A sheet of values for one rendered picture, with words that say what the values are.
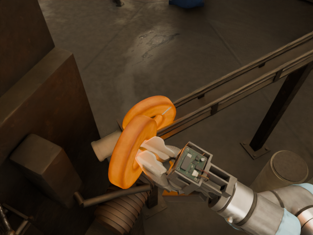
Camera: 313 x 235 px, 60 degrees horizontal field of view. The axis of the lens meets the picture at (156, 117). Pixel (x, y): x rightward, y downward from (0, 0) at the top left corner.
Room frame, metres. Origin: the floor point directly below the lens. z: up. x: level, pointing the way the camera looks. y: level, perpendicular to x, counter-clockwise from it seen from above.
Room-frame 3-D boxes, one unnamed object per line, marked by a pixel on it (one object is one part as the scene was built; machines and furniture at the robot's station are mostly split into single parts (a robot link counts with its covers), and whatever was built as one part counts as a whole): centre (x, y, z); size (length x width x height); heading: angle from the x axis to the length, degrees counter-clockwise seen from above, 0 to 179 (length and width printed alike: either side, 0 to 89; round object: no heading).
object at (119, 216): (0.31, 0.10, 0.27); 0.22 x 0.13 x 0.53; 153
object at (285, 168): (0.39, -0.44, 0.26); 0.12 x 0.12 x 0.52
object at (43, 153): (0.29, 0.27, 0.68); 0.11 x 0.08 x 0.24; 63
